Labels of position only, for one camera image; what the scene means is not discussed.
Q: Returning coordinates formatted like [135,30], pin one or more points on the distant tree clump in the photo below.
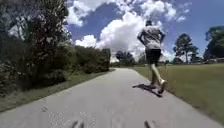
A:
[125,57]

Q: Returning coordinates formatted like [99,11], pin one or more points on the grey asphalt path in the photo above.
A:
[110,100]

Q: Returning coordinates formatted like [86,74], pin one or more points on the person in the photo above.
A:
[152,43]

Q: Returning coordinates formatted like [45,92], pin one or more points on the dense bushes and trees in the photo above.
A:
[43,56]

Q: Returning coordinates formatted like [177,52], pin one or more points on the robot's own part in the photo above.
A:
[147,124]
[77,124]

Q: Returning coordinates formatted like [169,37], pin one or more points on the tall tree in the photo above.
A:
[183,45]

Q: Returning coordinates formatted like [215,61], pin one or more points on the grass verge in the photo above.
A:
[43,91]

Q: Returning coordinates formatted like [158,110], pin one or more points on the grass field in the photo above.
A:
[196,83]

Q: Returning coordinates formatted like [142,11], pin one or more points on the large dark tree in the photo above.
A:
[215,43]

